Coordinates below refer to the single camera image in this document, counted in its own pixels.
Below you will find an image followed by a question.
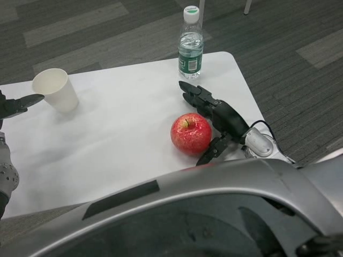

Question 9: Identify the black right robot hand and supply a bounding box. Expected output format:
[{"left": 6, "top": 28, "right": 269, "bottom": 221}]
[{"left": 178, "top": 80, "right": 250, "bottom": 167}]

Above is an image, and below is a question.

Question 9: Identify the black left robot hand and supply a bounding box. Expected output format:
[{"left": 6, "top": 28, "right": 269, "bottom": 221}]
[{"left": 0, "top": 89, "right": 45, "bottom": 129}]

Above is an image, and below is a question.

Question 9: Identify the red apple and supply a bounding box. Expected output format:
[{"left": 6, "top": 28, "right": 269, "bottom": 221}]
[{"left": 170, "top": 112, "right": 213, "bottom": 156}]

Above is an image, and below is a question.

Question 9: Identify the white paper cup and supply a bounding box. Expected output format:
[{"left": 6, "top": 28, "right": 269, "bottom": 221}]
[{"left": 32, "top": 68, "right": 79, "bottom": 113}]

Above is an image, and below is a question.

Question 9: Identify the silver robot chest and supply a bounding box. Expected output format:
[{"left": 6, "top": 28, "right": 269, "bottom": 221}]
[{"left": 0, "top": 148, "right": 343, "bottom": 257}]

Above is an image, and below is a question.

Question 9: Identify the clear plastic water bottle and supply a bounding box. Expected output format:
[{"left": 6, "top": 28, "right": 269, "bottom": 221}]
[{"left": 177, "top": 5, "right": 204, "bottom": 80}]

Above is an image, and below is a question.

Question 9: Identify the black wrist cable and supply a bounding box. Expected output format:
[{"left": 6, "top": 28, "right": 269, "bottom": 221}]
[{"left": 248, "top": 120, "right": 285, "bottom": 155}]

